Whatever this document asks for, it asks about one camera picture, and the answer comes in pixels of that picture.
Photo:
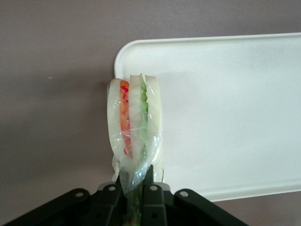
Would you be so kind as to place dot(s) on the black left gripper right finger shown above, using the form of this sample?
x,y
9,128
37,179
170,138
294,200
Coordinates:
x,y
155,204

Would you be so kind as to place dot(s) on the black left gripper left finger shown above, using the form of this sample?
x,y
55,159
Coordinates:
x,y
103,204

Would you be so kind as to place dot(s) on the triangle sandwich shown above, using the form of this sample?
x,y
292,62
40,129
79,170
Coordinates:
x,y
136,117

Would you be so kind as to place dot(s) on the cream plastic tray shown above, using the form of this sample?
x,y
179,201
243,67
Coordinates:
x,y
223,113

